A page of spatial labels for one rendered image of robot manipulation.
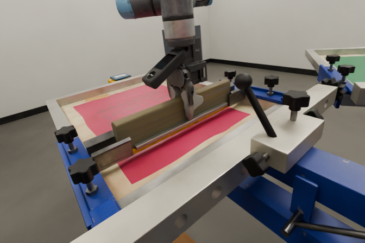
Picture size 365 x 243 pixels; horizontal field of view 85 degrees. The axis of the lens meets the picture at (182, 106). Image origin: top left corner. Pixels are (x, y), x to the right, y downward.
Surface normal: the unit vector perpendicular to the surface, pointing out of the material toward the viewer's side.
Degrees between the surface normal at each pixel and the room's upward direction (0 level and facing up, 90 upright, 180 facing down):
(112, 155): 90
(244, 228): 0
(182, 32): 90
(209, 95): 90
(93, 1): 90
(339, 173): 0
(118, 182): 0
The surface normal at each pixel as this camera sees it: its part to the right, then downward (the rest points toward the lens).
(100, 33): 0.62, 0.26
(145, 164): -0.11, -0.91
